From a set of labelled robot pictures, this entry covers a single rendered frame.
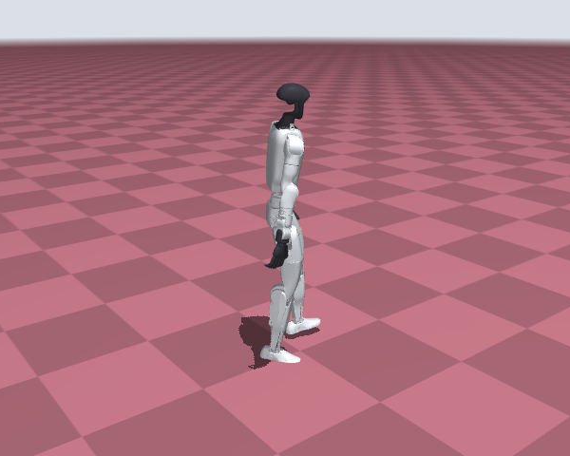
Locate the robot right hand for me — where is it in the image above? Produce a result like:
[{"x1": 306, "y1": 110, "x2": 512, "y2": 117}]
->
[{"x1": 264, "y1": 229, "x2": 289, "y2": 269}]

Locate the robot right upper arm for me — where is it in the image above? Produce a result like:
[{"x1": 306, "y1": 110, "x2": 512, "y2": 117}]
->
[{"x1": 280, "y1": 135, "x2": 305, "y2": 195}]

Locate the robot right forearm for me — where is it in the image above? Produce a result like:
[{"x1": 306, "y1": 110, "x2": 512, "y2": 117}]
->
[{"x1": 275, "y1": 185, "x2": 298, "y2": 239}]

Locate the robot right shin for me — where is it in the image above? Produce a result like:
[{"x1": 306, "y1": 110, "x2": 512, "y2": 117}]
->
[{"x1": 269, "y1": 289, "x2": 294, "y2": 353}]

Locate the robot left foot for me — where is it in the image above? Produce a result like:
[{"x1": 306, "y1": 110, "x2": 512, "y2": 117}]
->
[{"x1": 286, "y1": 317, "x2": 321, "y2": 334}]

